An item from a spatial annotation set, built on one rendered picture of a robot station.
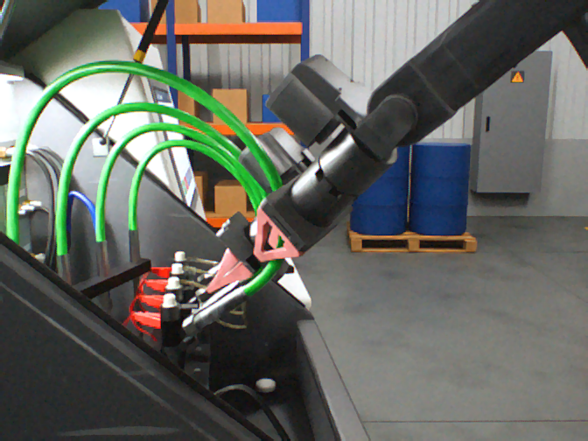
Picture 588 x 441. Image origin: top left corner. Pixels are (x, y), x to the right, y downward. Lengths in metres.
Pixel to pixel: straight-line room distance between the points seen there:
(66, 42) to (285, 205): 0.68
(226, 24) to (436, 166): 2.50
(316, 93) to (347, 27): 6.84
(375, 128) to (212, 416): 0.27
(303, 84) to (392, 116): 0.10
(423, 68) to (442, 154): 5.12
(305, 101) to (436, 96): 0.12
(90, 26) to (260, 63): 6.17
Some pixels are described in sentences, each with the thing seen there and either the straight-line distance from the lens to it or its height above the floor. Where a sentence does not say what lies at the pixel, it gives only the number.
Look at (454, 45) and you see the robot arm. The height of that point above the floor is 1.42.
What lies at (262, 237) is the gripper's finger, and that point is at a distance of 0.62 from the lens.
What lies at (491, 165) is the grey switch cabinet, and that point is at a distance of 7.37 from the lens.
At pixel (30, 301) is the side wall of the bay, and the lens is 0.46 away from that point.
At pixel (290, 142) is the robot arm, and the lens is 0.73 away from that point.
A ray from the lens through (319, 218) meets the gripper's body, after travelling 0.57.
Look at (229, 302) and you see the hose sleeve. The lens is 0.67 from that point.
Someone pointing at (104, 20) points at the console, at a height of 1.53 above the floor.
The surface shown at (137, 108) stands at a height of 1.37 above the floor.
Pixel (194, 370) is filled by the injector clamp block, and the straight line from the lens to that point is 0.89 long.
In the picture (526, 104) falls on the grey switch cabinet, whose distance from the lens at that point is 7.47.
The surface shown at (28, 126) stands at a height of 1.35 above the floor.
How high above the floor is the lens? 1.37
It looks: 12 degrees down
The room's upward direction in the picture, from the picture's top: straight up
